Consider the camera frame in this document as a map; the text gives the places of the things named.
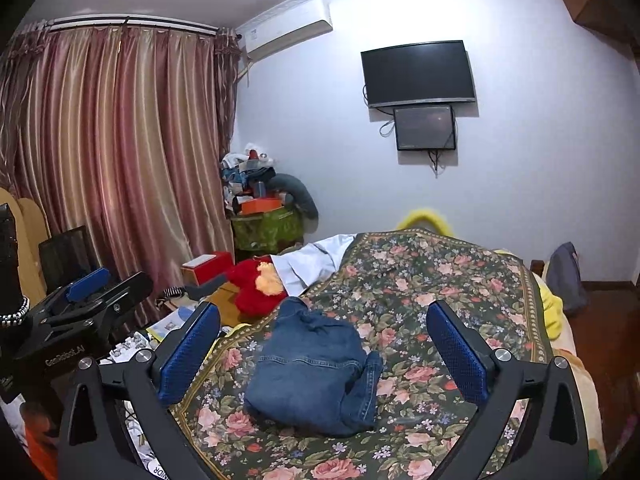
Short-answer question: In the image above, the light blue shirt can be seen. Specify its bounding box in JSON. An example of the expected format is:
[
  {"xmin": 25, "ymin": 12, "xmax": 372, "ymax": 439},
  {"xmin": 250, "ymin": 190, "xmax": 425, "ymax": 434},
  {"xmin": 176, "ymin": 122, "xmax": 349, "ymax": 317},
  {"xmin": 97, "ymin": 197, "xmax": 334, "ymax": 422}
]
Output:
[{"xmin": 272, "ymin": 234, "xmax": 358, "ymax": 296}]

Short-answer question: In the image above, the red box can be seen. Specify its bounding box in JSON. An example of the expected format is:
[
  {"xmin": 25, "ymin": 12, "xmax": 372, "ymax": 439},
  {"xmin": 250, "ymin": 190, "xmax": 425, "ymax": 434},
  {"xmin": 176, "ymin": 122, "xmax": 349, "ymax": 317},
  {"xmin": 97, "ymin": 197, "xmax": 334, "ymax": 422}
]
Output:
[{"xmin": 181, "ymin": 252, "xmax": 236, "ymax": 286}]

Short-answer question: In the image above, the orange printed bag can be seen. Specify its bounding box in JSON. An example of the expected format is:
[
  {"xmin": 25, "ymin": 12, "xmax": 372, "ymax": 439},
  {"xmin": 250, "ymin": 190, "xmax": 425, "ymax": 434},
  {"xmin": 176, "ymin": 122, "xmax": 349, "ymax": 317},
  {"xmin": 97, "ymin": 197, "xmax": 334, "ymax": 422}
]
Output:
[{"xmin": 20, "ymin": 395, "xmax": 61, "ymax": 480}]

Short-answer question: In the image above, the printed booklet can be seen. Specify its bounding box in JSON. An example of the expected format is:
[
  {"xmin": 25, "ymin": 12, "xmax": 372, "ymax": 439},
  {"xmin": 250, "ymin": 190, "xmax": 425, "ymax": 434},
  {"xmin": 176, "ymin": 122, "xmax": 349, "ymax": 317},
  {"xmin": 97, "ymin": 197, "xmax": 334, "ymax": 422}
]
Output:
[{"xmin": 147, "ymin": 307, "xmax": 193, "ymax": 346}]

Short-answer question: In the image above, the beige wooden chair back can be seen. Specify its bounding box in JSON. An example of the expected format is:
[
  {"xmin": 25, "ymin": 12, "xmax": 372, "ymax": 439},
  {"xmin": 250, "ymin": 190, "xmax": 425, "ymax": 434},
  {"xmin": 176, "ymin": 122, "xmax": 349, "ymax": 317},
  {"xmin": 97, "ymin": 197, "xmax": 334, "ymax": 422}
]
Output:
[{"xmin": 0, "ymin": 187, "xmax": 51, "ymax": 301}]

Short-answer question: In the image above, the green printed bag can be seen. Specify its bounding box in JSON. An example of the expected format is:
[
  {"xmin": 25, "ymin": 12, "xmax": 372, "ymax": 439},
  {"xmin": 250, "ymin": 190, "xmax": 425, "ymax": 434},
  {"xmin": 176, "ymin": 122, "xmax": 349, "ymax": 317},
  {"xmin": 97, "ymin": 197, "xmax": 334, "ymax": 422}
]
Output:
[{"xmin": 231, "ymin": 207, "xmax": 306, "ymax": 256}]

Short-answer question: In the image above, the pale printed bedsheet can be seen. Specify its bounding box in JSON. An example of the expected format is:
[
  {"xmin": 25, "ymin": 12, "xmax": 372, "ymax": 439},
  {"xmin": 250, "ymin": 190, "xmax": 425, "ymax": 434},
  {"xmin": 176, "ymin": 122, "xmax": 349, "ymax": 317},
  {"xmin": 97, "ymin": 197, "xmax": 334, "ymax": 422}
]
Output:
[{"xmin": 547, "ymin": 335, "xmax": 608, "ymax": 471}]

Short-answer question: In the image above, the pink striped curtain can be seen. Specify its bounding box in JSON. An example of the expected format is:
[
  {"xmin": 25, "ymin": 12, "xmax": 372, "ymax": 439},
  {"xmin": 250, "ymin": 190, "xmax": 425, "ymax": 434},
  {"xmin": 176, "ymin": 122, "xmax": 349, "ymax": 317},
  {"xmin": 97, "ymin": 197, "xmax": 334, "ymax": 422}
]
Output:
[{"xmin": 0, "ymin": 22, "xmax": 241, "ymax": 341}]

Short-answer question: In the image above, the black wall television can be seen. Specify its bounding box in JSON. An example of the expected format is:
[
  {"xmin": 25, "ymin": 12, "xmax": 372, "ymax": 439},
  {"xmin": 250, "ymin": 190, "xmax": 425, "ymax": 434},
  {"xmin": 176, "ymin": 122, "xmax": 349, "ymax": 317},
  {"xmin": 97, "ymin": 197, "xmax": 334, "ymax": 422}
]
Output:
[{"xmin": 361, "ymin": 40, "xmax": 477, "ymax": 109}]

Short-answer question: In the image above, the blue denim jacket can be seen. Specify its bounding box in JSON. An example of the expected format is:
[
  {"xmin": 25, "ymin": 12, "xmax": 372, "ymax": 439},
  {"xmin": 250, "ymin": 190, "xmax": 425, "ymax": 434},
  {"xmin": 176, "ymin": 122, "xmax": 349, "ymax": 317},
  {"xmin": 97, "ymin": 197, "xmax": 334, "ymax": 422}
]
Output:
[{"xmin": 244, "ymin": 296, "xmax": 385, "ymax": 437}]

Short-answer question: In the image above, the pile of household clutter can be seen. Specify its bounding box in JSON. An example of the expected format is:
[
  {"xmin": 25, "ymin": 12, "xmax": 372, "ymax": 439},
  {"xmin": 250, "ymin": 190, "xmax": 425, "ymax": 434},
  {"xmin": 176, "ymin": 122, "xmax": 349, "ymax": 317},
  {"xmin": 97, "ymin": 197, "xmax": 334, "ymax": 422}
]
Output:
[{"xmin": 220, "ymin": 142, "xmax": 278, "ymax": 216}]

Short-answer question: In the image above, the floral blanket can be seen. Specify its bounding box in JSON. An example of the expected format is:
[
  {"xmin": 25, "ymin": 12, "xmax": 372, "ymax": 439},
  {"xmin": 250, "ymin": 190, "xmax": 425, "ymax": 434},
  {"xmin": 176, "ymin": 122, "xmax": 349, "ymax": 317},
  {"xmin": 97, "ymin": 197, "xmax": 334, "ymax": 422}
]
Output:
[{"xmin": 170, "ymin": 229, "xmax": 556, "ymax": 480}]

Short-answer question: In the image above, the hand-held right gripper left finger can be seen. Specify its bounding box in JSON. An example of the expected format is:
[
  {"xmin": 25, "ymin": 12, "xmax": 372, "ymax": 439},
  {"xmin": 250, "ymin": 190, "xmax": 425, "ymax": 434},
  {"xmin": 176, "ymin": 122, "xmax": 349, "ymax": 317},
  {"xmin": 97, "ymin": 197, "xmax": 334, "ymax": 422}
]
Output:
[{"xmin": 57, "ymin": 301, "xmax": 223, "ymax": 480}]

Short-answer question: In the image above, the white curtain rail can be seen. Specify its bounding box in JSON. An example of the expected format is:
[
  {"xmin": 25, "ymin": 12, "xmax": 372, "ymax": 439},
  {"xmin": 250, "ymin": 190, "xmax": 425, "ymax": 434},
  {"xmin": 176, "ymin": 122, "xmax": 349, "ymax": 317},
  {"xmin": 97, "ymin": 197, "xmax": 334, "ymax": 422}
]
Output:
[{"xmin": 20, "ymin": 14, "xmax": 221, "ymax": 36}]

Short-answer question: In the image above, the grey backpack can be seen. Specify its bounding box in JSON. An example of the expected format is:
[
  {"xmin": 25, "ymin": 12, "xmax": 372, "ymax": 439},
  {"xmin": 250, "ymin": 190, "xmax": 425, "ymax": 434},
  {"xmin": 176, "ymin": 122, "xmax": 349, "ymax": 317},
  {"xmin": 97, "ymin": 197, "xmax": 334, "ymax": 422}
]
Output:
[{"xmin": 545, "ymin": 241, "xmax": 588, "ymax": 317}]

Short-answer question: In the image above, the white air conditioner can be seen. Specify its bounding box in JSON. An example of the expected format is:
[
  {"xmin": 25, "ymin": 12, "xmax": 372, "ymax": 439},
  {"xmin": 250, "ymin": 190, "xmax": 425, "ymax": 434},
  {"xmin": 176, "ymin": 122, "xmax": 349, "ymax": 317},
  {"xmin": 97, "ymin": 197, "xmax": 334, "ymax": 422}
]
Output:
[{"xmin": 235, "ymin": 0, "xmax": 333, "ymax": 58}]

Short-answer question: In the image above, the white printed paper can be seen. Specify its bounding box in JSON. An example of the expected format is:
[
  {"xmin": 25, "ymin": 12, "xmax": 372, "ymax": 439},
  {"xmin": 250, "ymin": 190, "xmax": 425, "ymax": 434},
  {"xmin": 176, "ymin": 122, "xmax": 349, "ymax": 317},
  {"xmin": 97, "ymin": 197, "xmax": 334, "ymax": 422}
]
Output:
[{"xmin": 100, "ymin": 337, "xmax": 151, "ymax": 366}]

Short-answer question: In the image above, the red plush toy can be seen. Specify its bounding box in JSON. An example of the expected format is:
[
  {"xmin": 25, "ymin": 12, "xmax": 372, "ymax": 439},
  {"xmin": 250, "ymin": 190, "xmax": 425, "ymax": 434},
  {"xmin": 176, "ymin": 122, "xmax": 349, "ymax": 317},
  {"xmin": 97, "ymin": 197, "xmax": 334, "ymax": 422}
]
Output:
[{"xmin": 207, "ymin": 256, "xmax": 284, "ymax": 326}]

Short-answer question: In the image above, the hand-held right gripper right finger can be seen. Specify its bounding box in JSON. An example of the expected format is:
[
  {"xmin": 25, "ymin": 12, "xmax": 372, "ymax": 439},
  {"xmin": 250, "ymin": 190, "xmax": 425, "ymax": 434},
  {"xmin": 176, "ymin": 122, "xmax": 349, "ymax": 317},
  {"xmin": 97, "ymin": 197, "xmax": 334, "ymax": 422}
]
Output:
[{"xmin": 426, "ymin": 300, "xmax": 591, "ymax": 480}]

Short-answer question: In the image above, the small black monitor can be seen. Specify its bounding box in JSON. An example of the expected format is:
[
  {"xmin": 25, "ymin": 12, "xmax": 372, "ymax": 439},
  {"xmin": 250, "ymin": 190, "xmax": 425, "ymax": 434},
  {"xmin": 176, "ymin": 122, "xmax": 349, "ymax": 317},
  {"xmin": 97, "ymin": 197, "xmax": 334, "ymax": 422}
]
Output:
[{"xmin": 392, "ymin": 105, "xmax": 457, "ymax": 152}]

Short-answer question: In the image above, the black white braided cord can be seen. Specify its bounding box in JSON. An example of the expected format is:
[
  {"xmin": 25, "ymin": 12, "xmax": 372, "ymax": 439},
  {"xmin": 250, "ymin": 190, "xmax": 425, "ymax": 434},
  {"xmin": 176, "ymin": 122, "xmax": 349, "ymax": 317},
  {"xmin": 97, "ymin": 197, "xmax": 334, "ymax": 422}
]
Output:
[{"xmin": 0, "ymin": 296, "xmax": 31, "ymax": 330}]

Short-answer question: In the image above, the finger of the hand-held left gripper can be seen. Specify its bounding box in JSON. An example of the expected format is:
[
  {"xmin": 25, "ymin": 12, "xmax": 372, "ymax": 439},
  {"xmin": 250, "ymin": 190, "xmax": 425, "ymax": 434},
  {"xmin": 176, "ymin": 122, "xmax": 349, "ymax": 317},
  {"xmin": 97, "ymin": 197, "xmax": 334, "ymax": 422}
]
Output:
[
  {"xmin": 27, "ymin": 267, "xmax": 112, "ymax": 317},
  {"xmin": 82, "ymin": 273, "xmax": 155, "ymax": 333}
]

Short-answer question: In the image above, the black laptop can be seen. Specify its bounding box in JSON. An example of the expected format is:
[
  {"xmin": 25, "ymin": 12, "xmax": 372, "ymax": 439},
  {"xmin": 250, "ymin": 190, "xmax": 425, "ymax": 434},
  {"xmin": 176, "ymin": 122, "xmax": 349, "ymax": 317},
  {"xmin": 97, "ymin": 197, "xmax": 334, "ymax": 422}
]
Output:
[{"xmin": 39, "ymin": 226, "xmax": 96, "ymax": 291}]

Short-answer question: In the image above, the grey neck pillow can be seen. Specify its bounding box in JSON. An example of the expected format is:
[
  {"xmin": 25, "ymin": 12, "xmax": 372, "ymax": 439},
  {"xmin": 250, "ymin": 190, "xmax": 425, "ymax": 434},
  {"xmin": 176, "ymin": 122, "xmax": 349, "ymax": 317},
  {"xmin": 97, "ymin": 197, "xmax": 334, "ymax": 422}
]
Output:
[{"xmin": 270, "ymin": 173, "xmax": 319, "ymax": 221}]

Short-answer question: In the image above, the orange box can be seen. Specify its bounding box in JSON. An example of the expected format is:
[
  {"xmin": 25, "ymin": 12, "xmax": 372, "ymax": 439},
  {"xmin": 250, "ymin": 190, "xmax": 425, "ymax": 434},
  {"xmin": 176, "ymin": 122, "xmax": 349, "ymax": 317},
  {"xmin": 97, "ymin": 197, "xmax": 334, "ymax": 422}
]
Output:
[{"xmin": 240, "ymin": 197, "xmax": 283, "ymax": 215}]

